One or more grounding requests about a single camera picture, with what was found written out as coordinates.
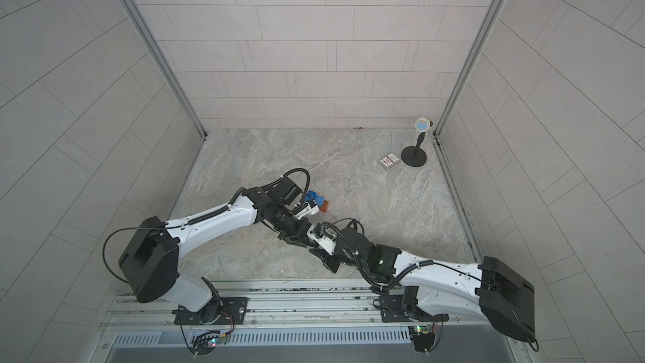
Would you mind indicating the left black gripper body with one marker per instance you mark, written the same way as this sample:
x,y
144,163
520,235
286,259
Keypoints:
x,y
296,227

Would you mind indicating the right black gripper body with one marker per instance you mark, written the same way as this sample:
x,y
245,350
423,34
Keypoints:
x,y
333,255

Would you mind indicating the dark blue lego brick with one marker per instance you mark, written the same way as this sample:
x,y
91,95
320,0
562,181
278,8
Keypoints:
x,y
313,196

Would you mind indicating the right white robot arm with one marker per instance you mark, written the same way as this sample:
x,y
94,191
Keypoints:
x,y
427,290

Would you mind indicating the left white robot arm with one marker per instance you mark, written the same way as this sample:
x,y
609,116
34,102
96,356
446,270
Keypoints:
x,y
151,261

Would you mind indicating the black stand with round disc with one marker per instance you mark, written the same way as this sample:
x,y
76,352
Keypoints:
x,y
415,156

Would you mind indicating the right circuit board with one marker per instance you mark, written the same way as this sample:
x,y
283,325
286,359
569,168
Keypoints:
x,y
424,338

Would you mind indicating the circuit board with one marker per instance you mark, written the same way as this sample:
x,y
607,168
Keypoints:
x,y
424,338
204,344

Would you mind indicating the left circuit board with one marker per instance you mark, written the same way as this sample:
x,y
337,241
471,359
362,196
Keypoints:
x,y
204,344

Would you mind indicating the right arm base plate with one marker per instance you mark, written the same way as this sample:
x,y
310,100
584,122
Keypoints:
x,y
400,309

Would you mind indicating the aluminium rail frame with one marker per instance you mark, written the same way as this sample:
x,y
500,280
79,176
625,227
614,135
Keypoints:
x,y
272,304

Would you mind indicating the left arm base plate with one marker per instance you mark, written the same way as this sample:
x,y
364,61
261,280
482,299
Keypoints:
x,y
232,310

